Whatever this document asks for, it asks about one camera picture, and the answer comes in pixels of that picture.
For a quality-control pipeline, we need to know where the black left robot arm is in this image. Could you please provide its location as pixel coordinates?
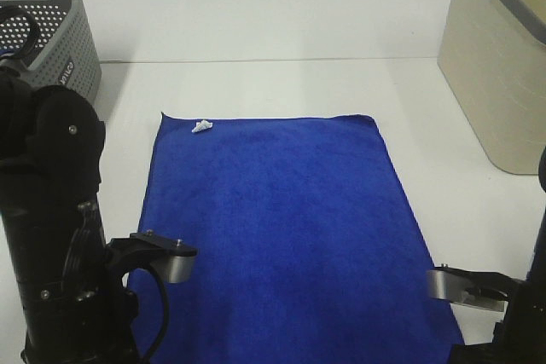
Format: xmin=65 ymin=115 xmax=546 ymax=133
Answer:
xmin=1 ymin=70 xmax=169 ymax=363

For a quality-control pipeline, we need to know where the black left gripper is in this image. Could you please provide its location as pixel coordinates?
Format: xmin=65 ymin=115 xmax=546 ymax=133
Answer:
xmin=19 ymin=235 xmax=171 ymax=363

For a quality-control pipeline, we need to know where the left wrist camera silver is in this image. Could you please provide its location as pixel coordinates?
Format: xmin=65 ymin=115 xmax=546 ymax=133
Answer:
xmin=130 ymin=231 xmax=198 ymax=284

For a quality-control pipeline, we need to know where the blue microfibre towel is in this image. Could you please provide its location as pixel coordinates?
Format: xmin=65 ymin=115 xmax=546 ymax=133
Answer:
xmin=139 ymin=115 xmax=462 ymax=363

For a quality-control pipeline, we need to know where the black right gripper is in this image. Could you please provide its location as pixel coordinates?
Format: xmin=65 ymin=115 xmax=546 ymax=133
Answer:
xmin=448 ymin=272 xmax=545 ymax=363

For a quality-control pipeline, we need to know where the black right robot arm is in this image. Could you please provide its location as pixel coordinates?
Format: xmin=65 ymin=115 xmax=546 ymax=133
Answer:
xmin=412 ymin=154 xmax=545 ymax=363

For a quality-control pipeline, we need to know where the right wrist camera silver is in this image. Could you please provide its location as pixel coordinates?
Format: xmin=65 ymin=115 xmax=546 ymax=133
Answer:
xmin=426 ymin=265 xmax=523 ymax=312

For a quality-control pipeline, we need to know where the grey perforated plastic basket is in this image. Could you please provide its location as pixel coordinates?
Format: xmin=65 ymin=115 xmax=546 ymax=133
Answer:
xmin=1 ymin=0 xmax=102 ymax=103

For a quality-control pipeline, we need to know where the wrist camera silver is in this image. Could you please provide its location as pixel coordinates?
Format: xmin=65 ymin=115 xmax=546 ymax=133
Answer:
xmin=130 ymin=231 xmax=198 ymax=284
xmin=426 ymin=265 xmax=523 ymax=312

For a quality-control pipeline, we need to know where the beige plastic bin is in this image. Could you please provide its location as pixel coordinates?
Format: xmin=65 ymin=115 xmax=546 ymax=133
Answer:
xmin=438 ymin=0 xmax=545 ymax=175

